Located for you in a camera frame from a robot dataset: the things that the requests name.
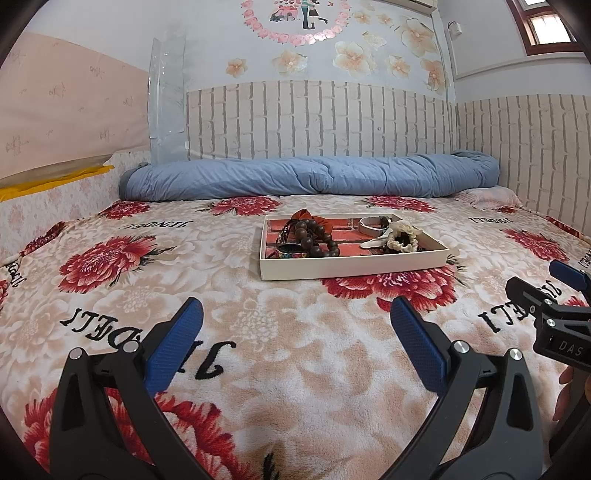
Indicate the cream jewelry tray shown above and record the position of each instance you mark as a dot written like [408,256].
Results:
[351,268]

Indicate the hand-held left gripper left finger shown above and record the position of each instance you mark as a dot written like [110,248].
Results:
[173,344]

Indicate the clear plastic sheet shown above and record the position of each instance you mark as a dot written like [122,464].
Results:
[168,101]

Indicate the yellow cloth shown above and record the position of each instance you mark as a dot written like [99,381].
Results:
[46,184]

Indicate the person's right hand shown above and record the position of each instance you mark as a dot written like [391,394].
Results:
[564,397]

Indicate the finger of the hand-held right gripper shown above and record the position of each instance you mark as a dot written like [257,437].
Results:
[570,274]
[526,290]

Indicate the red scrunchie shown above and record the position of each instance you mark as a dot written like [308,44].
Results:
[309,215]

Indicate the cream scrunchie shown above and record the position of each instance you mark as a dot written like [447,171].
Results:
[413,247]

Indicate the white air conditioner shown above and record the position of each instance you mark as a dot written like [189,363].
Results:
[415,3]

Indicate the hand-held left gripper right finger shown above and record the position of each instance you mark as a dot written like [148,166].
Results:
[418,344]

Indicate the floral printed blanket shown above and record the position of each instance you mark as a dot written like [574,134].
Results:
[277,323]

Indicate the peach flower wall stickers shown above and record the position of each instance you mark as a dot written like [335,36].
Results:
[353,55]

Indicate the red framed window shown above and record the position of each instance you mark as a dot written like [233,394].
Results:
[547,23]

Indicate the white hair claw clip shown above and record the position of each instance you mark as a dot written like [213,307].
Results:
[375,242]

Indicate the round couple wall sticker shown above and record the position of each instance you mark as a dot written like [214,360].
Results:
[295,32]

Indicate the rolled blue duvet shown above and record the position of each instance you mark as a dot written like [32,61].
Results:
[277,177]

